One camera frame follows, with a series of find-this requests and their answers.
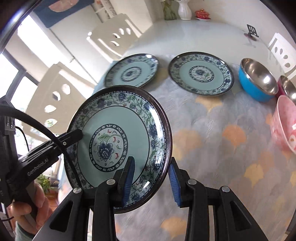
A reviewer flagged blue floral plate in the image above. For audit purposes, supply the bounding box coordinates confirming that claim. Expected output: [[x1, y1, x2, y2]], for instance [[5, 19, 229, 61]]
[[64, 85, 172, 214]]

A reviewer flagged pink cartoon bowl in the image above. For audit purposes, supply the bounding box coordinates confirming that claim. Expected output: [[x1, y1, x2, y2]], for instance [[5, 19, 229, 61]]
[[270, 95, 295, 154]]

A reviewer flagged blue steel bowl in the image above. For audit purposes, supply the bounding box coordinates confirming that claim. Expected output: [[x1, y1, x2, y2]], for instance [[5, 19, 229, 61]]
[[238, 58, 278, 102]]

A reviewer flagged magenta steel bowl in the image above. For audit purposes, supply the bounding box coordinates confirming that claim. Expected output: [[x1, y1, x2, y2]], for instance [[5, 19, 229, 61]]
[[276, 75, 296, 104]]

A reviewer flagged person left hand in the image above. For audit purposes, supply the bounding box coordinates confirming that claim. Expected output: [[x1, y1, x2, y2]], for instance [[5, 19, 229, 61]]
[[11, 183, 53, 235]]

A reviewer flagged fan pattern tablecloth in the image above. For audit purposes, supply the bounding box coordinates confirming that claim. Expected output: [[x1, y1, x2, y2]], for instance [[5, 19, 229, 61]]
[[115, 55, 295, 240]]

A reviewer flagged white chair near left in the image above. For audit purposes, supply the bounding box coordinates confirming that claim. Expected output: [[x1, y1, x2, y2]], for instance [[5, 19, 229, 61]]
[[26, 62, 95, 135]]

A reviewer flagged white chair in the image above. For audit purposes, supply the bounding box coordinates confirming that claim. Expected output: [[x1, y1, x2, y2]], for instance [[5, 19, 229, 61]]
[[268, 33, 295, 79], [26, 62, 95, 135], [86, 14, 142, 63]]

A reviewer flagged white chair far left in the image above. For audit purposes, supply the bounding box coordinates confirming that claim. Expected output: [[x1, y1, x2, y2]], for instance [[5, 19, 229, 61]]
[[86, 14, 142, 63]]

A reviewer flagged white chair far right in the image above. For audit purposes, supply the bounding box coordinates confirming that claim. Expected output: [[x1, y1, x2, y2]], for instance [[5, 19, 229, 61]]
[[268, 33, 295, 79]]

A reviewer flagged black phone stand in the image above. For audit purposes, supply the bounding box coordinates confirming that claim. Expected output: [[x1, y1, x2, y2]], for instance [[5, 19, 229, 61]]
[[244, 24, 259, 41]]

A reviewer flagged red lidded pot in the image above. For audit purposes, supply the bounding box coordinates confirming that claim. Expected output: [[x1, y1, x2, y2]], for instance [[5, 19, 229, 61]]
[[195, 9, 211, 21]]

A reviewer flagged white vase with flowers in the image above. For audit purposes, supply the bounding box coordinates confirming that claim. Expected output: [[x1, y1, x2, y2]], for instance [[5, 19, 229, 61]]
[[177, 0, 192, 21]]

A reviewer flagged glass vase with stems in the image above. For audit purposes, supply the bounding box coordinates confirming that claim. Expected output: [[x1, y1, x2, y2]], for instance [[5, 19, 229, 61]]
[[161, 0, 177, 21]]

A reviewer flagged blue wall hanging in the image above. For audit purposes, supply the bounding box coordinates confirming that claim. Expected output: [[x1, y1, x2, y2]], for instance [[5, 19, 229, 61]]
[[33, 0, 94, 28]]

